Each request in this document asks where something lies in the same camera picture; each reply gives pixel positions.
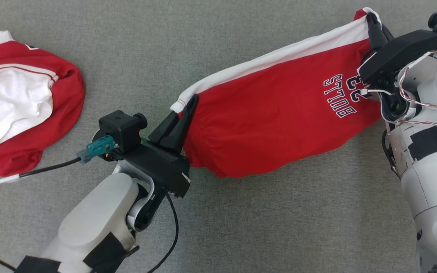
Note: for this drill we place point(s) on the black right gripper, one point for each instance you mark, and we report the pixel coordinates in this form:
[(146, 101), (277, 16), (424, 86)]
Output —
[(404, 51)]

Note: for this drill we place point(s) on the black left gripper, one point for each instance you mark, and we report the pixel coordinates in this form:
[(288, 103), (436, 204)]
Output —
[(161, 168)]

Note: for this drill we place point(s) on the red shorts white side stripe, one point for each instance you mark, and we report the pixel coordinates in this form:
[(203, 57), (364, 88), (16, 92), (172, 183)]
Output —
[(260, 125)]

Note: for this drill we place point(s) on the red jersey white sleeves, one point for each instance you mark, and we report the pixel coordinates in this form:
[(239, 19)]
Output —
[(21, 102)]

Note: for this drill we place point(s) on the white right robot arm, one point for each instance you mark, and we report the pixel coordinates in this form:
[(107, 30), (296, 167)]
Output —
[(431, 182)]

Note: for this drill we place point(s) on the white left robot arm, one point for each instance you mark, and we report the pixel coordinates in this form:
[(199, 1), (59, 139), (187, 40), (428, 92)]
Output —
[(97, 212)]

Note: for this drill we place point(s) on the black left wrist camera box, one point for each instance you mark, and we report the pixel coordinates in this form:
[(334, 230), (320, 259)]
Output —
[(120, 127)]

